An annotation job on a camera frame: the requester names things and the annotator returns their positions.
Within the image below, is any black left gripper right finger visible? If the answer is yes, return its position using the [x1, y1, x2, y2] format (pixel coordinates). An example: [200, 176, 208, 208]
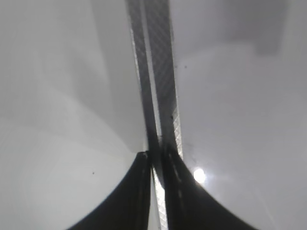
[161, 145, 255, 230]

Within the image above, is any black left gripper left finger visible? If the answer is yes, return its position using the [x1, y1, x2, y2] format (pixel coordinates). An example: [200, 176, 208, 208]
[70, 151, 151, 230]

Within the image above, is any white aluminium-framed whiteboard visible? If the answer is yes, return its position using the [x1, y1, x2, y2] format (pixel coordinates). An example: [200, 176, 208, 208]
[0, 0, 307, 230]

